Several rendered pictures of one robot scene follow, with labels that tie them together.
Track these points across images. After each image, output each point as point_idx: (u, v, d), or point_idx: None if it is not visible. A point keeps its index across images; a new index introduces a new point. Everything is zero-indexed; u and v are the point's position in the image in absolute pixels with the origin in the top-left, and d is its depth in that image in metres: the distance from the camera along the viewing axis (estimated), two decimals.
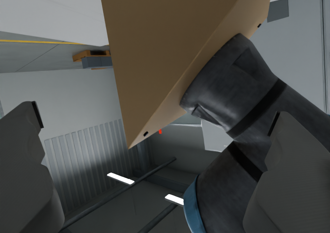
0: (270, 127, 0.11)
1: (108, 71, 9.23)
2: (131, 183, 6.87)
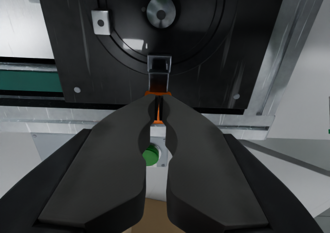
0: (159, 111, 0.11)
1: None
2: None
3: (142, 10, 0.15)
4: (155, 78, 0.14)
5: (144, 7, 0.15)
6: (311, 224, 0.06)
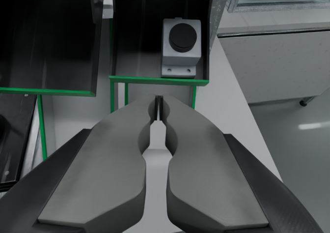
0: (159, 112, 0.11)
1: None
2: None
3: None
4: None
5: None
6: (311, 224, 0.06)
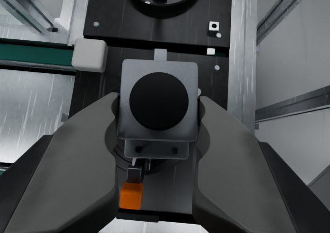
0: None
1: None
2: None
3: None
4: (132, 172, 0.19)
5: None
6: None
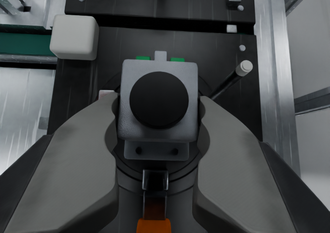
0: None
1: None
2: None
3: None
4: (151, 202, 0.12)
5: None
6: None
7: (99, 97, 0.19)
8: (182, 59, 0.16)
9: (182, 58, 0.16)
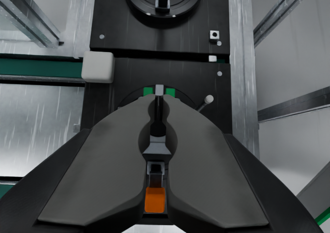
0: (159, 112, 0.11)
1: None
2: None
3: None
4: (153, 177, 0.21)
5: None
6: (311, 224, 0.06)
7: None
8: (174, 89, 0.25)
9: (173, 88, 0.25)
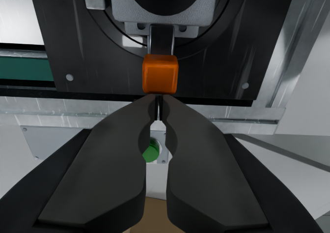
0: (159, 112, 0.11)
1: None
2: None
3: None
4: (158, 33, 0.11)
5: None
6: (311, 224, 0.06)
7: None
8: None
9: None
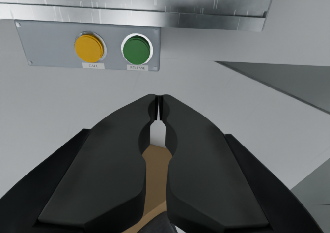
0: (159, 112, 0.11)
1: None
2: None
3: None
4: None
5: None
6: (311, 224, 0.06)
7: None
8: None
9: None
